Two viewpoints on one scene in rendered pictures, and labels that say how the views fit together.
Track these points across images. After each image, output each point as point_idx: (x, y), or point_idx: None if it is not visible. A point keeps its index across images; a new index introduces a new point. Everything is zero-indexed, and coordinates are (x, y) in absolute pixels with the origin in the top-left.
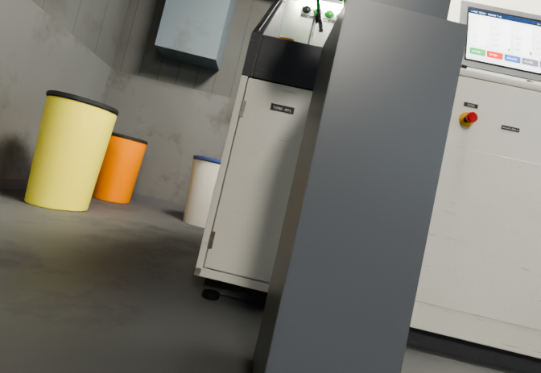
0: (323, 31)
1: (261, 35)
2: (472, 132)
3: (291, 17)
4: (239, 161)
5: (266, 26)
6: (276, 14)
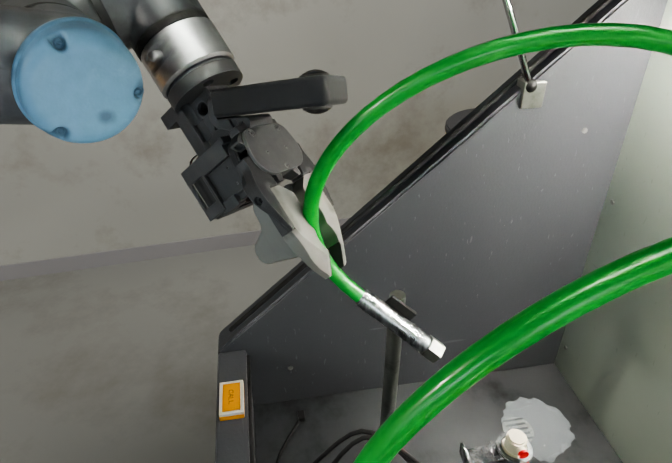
0: (432, 360)
1: (218, 352)
2: None
3: (667, 82)
4: None
5: (261, 312)
6: (397, 206)
